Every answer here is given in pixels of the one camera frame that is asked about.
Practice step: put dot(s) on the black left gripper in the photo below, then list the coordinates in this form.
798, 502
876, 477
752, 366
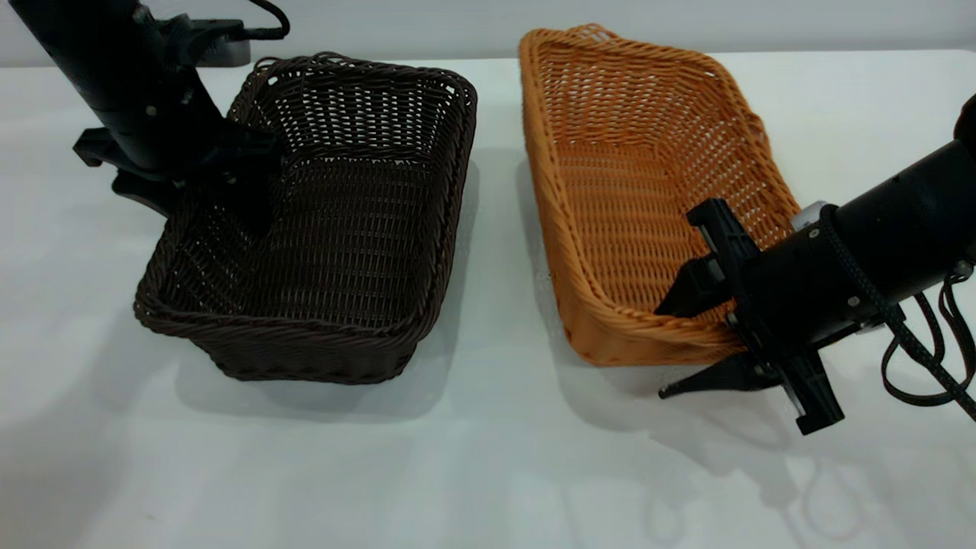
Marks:
145, 114

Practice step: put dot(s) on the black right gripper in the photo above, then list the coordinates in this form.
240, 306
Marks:
801, 290

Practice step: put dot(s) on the black wicker basket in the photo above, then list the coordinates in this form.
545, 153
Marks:
358, 236

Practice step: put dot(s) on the orange wicker basket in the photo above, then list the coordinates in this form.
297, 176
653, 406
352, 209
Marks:
625, 183

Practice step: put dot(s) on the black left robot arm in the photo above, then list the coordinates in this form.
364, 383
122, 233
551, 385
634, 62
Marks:
76, 27

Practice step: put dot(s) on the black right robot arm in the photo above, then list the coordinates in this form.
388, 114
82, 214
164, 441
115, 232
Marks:
915, 221

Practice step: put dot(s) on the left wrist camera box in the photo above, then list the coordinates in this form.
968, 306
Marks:
210, 42

